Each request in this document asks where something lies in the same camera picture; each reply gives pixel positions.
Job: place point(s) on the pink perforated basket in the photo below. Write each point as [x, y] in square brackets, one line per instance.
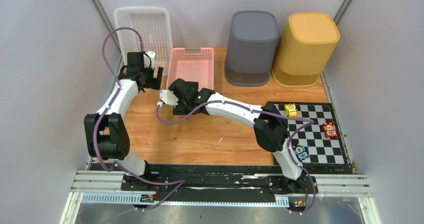
[192, 65]

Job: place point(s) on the black white checkerboard mat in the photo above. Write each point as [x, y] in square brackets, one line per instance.
[322, 151]

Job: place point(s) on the corner metal post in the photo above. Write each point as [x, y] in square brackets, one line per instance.
[342, 10]
[102, 15]

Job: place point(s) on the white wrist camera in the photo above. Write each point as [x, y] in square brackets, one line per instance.
[149, 59]
[166, 97]

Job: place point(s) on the yellow owl toy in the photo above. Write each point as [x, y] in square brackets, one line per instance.
[291, 110]

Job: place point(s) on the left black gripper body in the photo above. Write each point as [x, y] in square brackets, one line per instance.
[147, 72]

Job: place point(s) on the yellow slatted waste bin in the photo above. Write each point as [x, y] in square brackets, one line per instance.
[305, 47]

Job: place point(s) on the red round toy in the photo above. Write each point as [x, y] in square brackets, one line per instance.
[329, 130]

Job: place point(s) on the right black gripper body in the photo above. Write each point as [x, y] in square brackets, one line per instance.
[180, 109]

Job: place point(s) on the white perforated basket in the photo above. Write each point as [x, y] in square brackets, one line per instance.
[153, 25]

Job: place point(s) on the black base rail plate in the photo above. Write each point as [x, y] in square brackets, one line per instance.
[218, 183]

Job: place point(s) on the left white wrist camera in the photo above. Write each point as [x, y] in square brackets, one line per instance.
[149, 59]

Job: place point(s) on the left corner metal post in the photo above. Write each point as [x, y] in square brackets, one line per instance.
[102, 15]

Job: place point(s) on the right corner metal post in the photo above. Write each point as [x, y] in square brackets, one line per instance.
[342, 10]

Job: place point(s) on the grey slatted waste bin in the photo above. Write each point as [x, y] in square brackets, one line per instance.
[252, 42]

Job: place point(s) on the aluminium frame rails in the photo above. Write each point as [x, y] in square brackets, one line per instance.
[102, 187]

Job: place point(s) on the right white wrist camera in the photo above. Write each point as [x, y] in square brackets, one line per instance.
[166, 97]

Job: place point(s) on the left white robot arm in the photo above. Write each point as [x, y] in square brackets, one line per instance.
[106, 135]

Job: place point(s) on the blue white small toy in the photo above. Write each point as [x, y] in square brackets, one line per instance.
[300, 152]

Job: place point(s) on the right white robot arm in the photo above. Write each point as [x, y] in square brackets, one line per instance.
[271, 129]

